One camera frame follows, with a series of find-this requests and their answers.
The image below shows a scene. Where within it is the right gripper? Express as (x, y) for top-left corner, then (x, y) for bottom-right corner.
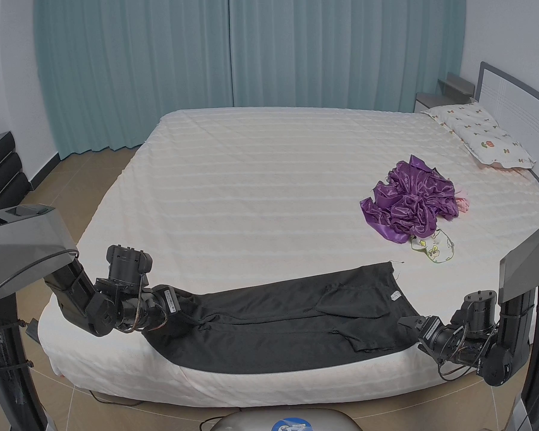
(398, 315), (455, 359)

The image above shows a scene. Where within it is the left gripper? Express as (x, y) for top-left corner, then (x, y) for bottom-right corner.
(144, 285), (185, 329)

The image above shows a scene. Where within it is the black T-shirt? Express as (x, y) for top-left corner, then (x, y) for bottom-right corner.
(141, 261), (425, 374)

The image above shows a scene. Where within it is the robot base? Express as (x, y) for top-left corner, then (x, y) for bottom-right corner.
(211, 410), (364, 431)

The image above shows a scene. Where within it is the bed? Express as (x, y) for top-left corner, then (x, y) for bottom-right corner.
(38, 61), (539, 407)

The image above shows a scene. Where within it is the white printed garment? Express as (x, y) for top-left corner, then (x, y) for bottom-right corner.
(409, 229), (458, 266)

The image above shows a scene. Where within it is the purple satin garment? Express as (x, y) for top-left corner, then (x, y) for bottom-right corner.
(359, 154), (460, 244)

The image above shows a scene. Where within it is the white printed pillow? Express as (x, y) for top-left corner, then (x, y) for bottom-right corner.
(421, 101), (536, 169)

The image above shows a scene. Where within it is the black chest of drawers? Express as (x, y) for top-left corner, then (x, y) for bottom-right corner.
(0, 132), (32, 212)

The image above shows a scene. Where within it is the grey bedside table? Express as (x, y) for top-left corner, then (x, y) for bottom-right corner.
(414, 72), (477, 113)

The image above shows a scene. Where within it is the blue-green curtain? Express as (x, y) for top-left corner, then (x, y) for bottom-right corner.
(34, 0), (234, 160)
(228, 0), (468, 113)

